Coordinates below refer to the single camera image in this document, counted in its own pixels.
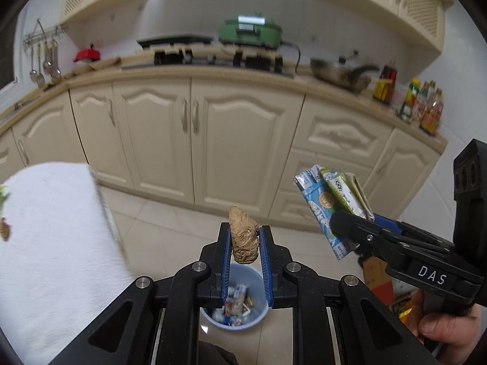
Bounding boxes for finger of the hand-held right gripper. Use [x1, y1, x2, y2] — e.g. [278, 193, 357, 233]
[375, 215, 455, 255]
[329, 211, 412, 265]

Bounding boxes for round table with white cloth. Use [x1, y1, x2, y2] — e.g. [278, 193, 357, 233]
[0, 163, 132, 365]

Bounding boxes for person's right hand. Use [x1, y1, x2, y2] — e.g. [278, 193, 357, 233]
[413, 289, 487, 360]

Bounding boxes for red pot lid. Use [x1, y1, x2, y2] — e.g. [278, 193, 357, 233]
[73, 43, 103, 62]

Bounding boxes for green electric pot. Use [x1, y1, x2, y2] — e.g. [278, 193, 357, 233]
[218, 13, 284, 48]

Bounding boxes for black grill pan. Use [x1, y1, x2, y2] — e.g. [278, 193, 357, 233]
[137, 35, 214, 49]

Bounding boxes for dark sauce bottle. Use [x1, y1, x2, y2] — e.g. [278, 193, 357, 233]
[373, 63, 397, 104]

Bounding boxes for steel wok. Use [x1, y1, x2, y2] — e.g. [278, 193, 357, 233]
[310, 56, 381, 94]

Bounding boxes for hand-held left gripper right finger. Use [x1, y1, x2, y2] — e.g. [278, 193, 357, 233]
[259, 225, 438, 365]

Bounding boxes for metal skimmer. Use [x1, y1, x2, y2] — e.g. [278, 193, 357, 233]
[49, 41, 62, 81]

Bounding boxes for blue white carton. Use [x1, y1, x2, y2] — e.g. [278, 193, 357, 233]
[294, 165, 356, 261]

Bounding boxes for green yellow bottle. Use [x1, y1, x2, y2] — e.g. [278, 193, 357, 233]
[399, 79, 422, 122]

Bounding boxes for brown paper ball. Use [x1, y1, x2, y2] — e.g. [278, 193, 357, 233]
[228, 206, 261, 264]

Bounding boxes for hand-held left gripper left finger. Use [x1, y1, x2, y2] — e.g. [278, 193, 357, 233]
[49, 224, 233, 365]

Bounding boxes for pile of discarded wrappers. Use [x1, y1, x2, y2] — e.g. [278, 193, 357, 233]
[211, 283, 255, 328]

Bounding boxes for metal utensil rack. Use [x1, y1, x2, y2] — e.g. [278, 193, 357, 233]
[23, 19, 67, 46]

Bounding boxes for tall cream lattice cabinet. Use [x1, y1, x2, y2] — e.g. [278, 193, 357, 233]
[317, 0, 455, 52]

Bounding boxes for black power cable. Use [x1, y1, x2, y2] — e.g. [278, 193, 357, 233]
[279, 42, 302, 75]

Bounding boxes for oil bottle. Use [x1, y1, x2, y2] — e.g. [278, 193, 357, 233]
[420, 87, 444, 134]

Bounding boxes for green white carton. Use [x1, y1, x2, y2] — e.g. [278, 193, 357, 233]
[320, 170, 375, 221]

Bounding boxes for cream lower cabinets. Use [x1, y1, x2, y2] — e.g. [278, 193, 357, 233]
[0, 70, 450, 232]

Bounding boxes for metal spatula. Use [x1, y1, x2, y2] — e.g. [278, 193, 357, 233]
[36, 43, 45, 87]

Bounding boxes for dark cloth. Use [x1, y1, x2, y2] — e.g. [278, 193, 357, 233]
[198, 342, 238, 365]

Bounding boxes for colourful packages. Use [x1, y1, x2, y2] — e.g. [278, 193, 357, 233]
[392, 277, 423, 320]

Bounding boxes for blue plastic bin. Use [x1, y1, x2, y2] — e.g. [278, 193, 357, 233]
[200, 263, 270, 331]

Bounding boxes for beige kitchen countertop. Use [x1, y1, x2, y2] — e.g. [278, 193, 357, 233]
[0, 55, 450, 156]

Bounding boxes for cardboard box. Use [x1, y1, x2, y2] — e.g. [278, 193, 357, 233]
[358, 253, 394, 305]

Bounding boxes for black gas stove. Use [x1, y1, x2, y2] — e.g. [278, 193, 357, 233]
[122, 46, 295, 78]

